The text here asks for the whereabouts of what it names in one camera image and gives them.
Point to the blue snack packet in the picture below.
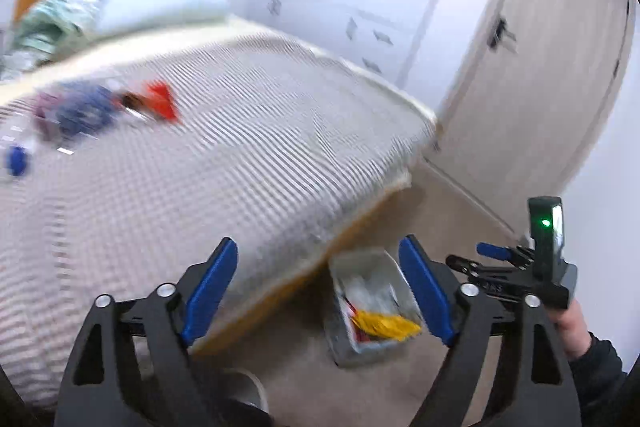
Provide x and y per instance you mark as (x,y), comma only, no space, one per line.
(85,109)

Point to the light blue pillow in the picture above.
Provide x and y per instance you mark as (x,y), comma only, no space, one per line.
(160,7)

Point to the small blue cap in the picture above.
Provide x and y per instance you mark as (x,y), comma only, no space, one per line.
(17,161)

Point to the beige room door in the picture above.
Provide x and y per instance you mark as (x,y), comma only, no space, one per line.
(540,72)

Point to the brown checkered blanket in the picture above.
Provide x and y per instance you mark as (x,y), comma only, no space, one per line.
(225,167)

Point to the green floral quilt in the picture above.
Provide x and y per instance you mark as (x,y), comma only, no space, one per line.
(45,32)

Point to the pink purple wrapper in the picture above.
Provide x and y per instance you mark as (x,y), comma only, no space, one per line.
(44,112)

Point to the white slipper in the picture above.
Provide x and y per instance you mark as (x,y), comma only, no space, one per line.
(247,379)

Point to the grey plastic bin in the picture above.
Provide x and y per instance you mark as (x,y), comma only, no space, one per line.
(345,352)

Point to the yellow snack packet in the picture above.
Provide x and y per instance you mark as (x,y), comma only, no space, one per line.
(387,324)

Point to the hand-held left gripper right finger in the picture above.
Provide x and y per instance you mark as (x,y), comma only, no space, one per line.
(425,292)

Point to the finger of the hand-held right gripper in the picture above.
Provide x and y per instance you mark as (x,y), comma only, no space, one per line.
(480,269)
(492,250)

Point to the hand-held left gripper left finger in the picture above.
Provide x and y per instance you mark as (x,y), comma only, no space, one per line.
(210,297)

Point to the person's right hand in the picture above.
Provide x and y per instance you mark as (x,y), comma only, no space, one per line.
(572,332)

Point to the person's right forearm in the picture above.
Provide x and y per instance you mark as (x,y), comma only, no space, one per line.
(600,377)

